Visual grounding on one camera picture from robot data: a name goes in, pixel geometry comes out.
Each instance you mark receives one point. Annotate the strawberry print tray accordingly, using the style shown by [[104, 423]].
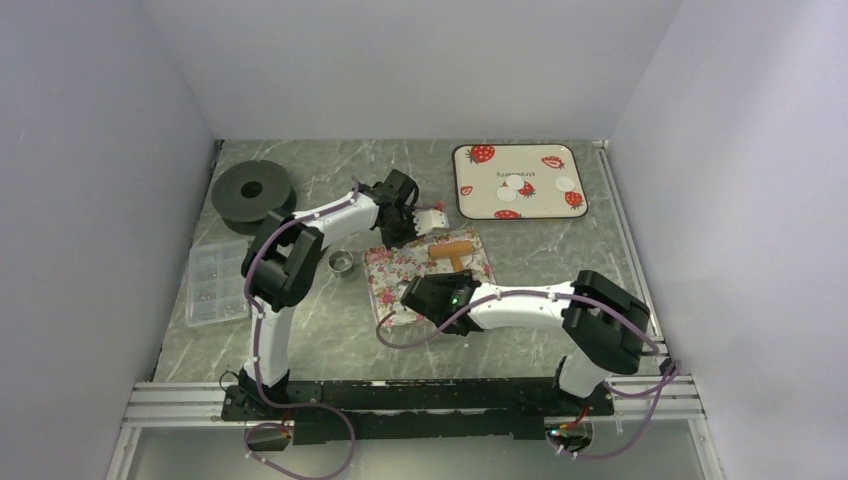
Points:
[[480, 169]]

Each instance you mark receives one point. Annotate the black filament spool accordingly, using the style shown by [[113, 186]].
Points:
[[245, 193]]

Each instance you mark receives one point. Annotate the round white wrapper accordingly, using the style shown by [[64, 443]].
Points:
[[514, 182], [506, 194], [565, 184]]

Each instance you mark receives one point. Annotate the round white wrapper left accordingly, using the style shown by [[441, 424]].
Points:
[[506, 194]]

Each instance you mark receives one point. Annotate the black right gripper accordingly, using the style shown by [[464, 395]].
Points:
[[450, 280]]

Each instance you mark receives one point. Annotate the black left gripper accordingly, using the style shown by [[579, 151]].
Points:
[[409, 218]]

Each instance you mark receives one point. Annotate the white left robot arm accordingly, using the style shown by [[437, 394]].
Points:
[[281, 263]]

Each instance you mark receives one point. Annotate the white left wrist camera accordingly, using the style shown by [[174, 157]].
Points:
[[429, 218]]

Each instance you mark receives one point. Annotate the round white wrapper middle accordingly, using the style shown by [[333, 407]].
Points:
[[514, 182]]

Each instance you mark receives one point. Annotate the round white wrapper right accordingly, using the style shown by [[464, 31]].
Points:
[[565, 184]]

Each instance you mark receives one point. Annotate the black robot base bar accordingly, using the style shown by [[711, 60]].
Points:
[[521, 408]]

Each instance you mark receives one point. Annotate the clear plastic parts box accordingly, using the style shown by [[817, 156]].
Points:
[[215, 284]]

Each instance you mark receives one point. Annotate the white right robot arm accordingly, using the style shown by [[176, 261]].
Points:
[[608, 325]]

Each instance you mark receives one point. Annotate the floral print tray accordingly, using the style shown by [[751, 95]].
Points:
[[388, 272]]

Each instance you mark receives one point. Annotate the wooden rolling pin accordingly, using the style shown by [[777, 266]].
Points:
[[454, 252]]

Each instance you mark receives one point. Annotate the aluminium frame rail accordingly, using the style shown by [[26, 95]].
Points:
[[174, 405]]

